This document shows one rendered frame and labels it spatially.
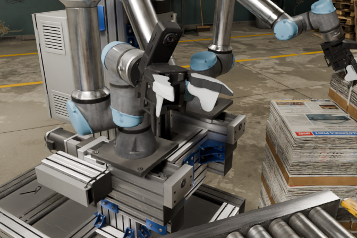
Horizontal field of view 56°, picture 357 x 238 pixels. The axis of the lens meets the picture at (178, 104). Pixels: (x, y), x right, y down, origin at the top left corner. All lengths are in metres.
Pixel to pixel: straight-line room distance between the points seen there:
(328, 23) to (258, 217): 0.77
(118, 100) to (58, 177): 0.57
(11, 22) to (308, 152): 6.74
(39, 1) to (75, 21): 6.47
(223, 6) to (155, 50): 0.96
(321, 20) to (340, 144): 0.47
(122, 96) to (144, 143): 0.39
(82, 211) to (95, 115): 0.98
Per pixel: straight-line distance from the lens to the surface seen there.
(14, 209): 2.07
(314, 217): 1.02
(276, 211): 0.98
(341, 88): 1.63
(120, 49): 0.73
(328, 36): 1.40
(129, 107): 0.77
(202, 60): 1.45
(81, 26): 0.96
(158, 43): 0.59
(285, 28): 1.26
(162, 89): 0.50
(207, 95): 0.58
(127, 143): 1.12
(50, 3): 7.43
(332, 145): 1.39
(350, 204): 1.05
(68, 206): 1.98
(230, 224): 0.92
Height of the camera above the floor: 1.41
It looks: 23 degrees down
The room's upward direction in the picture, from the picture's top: straight up
